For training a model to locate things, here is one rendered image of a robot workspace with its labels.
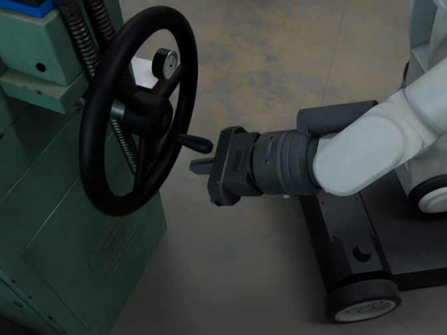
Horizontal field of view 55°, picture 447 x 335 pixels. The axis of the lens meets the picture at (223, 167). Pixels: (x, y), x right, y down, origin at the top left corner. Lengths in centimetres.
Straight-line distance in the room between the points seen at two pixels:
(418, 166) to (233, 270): 61
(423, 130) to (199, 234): 102
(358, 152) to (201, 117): 126
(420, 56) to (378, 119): 49
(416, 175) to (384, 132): 72
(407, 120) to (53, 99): 41
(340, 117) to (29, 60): 38
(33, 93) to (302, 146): 34
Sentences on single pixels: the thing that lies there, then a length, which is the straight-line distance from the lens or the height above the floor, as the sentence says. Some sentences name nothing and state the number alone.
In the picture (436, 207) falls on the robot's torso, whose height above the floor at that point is 27.
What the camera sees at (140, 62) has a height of 62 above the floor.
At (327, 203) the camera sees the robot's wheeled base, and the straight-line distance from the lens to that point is 127.
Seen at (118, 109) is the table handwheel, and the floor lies 82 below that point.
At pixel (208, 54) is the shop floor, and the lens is 199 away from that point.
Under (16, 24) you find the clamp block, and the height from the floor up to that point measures 95.
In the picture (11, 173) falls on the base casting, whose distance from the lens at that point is 70.
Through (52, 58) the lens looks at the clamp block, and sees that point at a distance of 55.
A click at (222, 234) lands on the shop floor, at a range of 140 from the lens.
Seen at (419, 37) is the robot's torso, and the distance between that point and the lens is 96.
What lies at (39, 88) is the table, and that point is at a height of 87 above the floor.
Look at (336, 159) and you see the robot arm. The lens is 50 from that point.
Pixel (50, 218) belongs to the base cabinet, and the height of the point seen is 59.
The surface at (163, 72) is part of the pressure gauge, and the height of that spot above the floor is 67.
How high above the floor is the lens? 124
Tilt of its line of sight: 53 degrees down
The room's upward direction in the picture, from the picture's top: straight up
